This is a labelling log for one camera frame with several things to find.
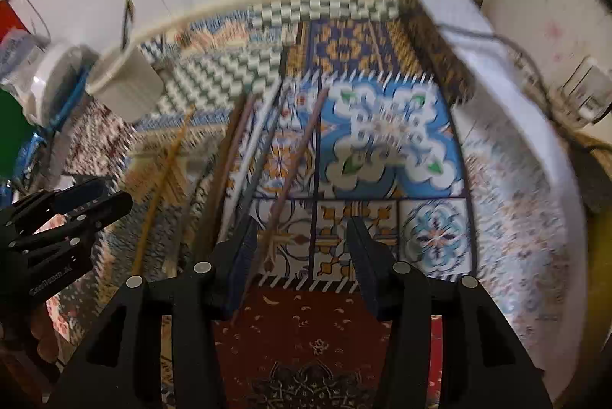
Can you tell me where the white cup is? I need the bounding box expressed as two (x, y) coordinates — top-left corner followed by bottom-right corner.
(86, 48), (166, 123)

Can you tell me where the white wall socket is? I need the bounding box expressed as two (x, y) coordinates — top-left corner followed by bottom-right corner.
(557, 55), (612, 127)

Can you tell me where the clear jar with white lid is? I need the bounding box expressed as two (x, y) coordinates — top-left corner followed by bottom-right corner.
(0, 0), (99, 130)

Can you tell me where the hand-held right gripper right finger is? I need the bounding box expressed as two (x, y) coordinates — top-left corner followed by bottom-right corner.
(347, 215), (555, 409)

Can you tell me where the white chopstick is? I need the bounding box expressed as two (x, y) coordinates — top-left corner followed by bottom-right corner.
(227, 83), (283, 219)

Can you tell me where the pale brown chopstick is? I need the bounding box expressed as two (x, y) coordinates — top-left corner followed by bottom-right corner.
(232, 90), (330, 326)

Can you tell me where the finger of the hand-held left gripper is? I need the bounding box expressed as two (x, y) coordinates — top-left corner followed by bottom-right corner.
(48, 178), (110, 215)
(19, 192), (133, 259)

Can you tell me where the yellow chopstick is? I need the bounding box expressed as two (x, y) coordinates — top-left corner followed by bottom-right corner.
(131, 105), (197, 278)

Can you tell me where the colourful patterned blanket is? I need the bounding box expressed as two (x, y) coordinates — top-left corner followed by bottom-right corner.
(48, 0), (483, 409)

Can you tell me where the paisley printed white sheet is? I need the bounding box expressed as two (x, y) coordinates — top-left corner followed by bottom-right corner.
(459, 122), (577, 372)

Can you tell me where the dark brown chopstick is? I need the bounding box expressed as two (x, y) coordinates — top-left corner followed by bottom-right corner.
(198, 95), (256, 259)

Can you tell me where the red packet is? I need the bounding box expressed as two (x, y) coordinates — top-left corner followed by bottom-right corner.
(0, 0), (27, 44)

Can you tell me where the white pillow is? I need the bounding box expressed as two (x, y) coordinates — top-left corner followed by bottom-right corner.
(399, 0), (591, 400)

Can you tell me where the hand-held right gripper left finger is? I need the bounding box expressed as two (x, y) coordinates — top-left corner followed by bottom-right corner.
(48, 215), (260, 409)

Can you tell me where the dark green chopstick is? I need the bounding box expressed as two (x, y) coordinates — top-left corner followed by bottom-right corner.
(236, 103), (285, 226)

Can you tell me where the black cable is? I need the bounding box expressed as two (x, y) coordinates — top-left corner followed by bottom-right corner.
(400, 0), (612, 142)

